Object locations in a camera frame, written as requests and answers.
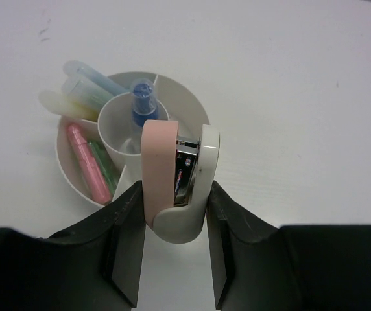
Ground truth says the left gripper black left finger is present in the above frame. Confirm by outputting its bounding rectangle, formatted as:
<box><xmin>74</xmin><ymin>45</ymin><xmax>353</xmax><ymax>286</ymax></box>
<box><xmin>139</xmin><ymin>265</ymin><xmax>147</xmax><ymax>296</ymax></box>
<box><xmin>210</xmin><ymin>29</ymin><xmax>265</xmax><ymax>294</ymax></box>
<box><xmin>0</xmin><ymin>182</ymin><xmax>146</xmax><ymax>310</ymax></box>

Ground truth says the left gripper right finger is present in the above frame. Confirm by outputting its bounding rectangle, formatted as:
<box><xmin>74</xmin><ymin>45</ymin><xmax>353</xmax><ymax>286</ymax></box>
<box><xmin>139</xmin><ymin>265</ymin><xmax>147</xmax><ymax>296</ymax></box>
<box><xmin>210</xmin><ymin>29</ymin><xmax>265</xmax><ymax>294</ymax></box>
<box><xmin>207</xmin><ymin>183</ymin><xmax>371</xmax><ymax>310</ymax></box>

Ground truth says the pink highlighter marker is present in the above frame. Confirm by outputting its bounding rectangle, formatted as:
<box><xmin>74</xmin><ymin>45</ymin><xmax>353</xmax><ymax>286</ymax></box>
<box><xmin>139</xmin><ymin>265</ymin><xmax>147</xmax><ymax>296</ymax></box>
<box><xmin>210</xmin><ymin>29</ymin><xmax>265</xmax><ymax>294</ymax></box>
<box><xmin>66</xmin><ymin>123</ymin><xmax>112</xmax><ymax>205</ymax></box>

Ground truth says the white round divided organizer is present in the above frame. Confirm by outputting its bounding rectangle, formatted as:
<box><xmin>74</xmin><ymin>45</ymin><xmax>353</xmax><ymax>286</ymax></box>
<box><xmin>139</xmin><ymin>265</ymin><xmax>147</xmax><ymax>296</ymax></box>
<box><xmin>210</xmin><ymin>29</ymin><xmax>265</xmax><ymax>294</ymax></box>
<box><xmin>56</xmin><ymin>71</ymin><xmax>210</xmax><ymax>208</ymax></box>

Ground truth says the yellow highlighter marker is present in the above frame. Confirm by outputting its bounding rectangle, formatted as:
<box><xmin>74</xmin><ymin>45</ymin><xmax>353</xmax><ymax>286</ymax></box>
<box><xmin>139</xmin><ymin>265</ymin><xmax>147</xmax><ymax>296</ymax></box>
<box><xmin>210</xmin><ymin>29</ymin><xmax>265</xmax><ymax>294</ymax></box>
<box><xmin>38</xmin><ymin>90</ymin><xmax>99</xmax><ymax>122</ymax></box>

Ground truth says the blue highlighter marker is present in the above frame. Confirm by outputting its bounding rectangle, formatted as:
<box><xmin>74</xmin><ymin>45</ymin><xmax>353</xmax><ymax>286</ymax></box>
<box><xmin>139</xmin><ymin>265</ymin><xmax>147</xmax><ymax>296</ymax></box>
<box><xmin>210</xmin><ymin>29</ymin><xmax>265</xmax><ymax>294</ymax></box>
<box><xmin>63</xmin><ymin>60</ymin><xmax>128</xmax><ymax>96</ymax></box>

